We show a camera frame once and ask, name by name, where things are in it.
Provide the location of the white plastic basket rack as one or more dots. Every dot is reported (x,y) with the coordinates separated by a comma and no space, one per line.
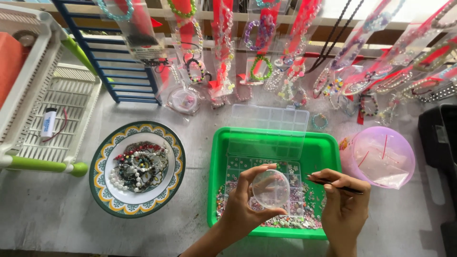
(68,92)

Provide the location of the black tweezers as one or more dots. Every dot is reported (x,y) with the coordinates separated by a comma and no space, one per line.
(351,190)

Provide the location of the clear compartment bead box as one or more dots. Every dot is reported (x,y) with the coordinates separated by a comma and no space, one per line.
(267,139)

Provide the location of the white lighter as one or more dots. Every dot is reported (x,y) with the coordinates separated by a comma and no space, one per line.
(48,123)

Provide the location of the clear round plastic lid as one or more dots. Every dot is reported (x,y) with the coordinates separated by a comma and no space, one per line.
(271,189)

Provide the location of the orange cloth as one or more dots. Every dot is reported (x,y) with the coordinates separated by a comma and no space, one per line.
(10,64)

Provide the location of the heap of loose colourful beads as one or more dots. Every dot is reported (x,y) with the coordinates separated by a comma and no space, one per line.
(307,219)

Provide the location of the blue slatted rack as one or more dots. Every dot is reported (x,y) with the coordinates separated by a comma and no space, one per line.
(107,53)

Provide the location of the pink plastic cup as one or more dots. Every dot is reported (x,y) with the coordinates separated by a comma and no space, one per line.
(378,135)

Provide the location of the green plastic tray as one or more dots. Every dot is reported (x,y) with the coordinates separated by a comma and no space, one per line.
(323,150)

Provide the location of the grey tape roll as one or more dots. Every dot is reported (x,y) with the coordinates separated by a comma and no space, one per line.
(25,37)

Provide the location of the person's left hand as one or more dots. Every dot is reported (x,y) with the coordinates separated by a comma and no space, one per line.
(238,210)

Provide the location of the patterned ceramic plate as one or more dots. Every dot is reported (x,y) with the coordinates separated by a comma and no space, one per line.
(137,203)

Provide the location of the clear plastic bags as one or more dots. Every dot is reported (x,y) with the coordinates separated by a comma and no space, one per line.
(380,164)

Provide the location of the black plastic container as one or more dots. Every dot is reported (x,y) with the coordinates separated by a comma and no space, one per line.
(441,142)

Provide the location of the person's right hand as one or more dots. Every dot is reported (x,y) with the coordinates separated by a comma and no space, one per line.
(346,214)

